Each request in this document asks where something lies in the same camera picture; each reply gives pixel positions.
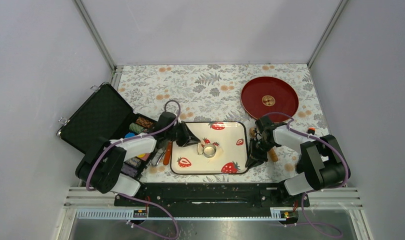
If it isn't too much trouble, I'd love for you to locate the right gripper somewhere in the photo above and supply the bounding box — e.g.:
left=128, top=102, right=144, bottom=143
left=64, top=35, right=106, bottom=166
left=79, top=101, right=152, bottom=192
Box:
left=245, top=138, right=276, bottom=169

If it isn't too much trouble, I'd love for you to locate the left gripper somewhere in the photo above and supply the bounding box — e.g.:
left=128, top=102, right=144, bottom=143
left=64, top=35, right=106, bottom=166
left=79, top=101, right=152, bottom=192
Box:
left=165, top=120, right=201, bottom=147

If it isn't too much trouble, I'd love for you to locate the wooden dough roller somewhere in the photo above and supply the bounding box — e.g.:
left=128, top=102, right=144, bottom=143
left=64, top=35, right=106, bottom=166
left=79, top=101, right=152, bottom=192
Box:
left=246, top=127, right=279, bottom=167

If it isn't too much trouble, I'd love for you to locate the strawberry print tray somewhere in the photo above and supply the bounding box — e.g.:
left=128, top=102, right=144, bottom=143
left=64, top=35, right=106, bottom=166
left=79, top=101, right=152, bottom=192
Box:
left=170, top=121, right=248, bottom=175

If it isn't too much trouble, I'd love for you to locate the metal ring cutter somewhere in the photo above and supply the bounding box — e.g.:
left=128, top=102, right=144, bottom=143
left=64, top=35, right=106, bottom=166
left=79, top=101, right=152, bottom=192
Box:
left=202, top=143, right=217, bottom=158

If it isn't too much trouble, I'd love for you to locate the white dough ball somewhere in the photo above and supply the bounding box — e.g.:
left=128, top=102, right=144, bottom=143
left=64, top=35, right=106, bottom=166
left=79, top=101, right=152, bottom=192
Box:
left=196, top=142, right=224, bottom=159

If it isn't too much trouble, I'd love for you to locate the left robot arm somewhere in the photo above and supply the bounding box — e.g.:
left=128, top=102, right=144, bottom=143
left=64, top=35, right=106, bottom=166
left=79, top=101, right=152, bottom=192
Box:
left=75, top=111, right=201, bottom=206

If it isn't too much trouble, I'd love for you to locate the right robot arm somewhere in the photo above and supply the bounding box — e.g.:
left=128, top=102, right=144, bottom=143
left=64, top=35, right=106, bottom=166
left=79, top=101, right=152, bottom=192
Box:
left=245, top=115, right=350, bottom=206

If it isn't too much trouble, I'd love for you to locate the blue poker chip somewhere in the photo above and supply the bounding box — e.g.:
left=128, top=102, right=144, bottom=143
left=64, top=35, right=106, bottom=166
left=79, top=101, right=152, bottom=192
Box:
left=124, top=132, right=136, bottom=139

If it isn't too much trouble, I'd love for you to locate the floral tablecloth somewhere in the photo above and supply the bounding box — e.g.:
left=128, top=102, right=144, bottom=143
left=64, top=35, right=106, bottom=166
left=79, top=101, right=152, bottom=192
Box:
left=86, top=63, right=347, bottom=185

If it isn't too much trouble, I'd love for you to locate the red round lacquer tray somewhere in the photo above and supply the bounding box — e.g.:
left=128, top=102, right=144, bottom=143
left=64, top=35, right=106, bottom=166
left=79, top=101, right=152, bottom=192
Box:
left=240, top=76, right=299, bottom=123

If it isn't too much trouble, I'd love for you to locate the black poker chip case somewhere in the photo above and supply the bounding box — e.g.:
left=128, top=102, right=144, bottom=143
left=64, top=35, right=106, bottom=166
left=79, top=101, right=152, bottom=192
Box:
left=56, top=82, right=167, bottom=180

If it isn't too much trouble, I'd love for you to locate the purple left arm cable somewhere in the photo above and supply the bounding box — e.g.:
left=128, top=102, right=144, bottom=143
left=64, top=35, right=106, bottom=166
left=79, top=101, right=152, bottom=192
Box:
left=85, top=99, right=183, bottom=192

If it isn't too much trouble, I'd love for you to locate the scraper with wooden handle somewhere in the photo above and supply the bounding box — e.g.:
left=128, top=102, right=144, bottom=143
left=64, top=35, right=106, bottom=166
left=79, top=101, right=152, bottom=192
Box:
left=162, top=141, right=173, bottom=166

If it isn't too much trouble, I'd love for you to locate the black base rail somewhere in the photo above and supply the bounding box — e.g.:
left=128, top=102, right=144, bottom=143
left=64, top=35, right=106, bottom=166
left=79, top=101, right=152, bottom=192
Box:
left=113, top=182, right=311, bottom=220

